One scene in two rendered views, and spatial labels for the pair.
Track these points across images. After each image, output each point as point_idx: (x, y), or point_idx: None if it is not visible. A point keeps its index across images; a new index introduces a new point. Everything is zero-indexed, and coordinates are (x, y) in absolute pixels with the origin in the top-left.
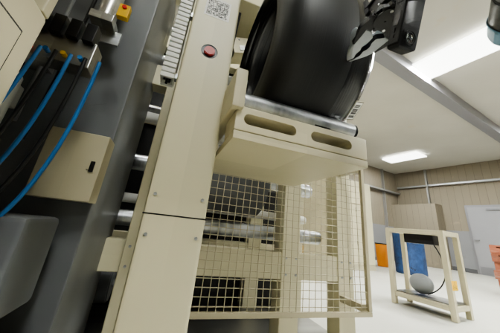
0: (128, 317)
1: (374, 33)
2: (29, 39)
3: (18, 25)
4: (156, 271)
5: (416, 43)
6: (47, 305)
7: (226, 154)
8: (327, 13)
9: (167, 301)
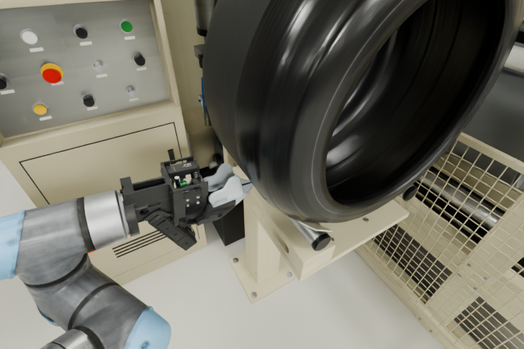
0: (245, 214)
1: (220, 189)
2: (179, 119)
3: (171, 122)
4: (248, 208)
5: (182, 248)
6: None
7: None
8: (215, 126)
9: (252, 221)
